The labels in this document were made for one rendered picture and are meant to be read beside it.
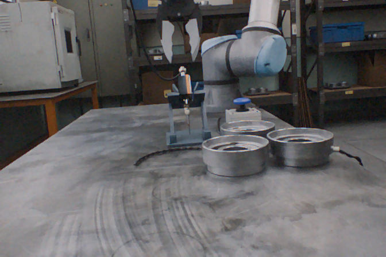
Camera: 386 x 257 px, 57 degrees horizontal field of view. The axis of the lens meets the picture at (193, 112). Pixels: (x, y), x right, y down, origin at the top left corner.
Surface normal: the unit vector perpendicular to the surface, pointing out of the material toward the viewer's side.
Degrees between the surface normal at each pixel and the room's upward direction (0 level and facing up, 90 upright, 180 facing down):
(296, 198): 0
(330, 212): 0
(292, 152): 90
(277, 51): 97
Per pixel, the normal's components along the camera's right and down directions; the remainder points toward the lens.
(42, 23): 0.06, 0.15
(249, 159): 0.29, 0.13
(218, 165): -0.57, 0.17
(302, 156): -0.20, 0.17
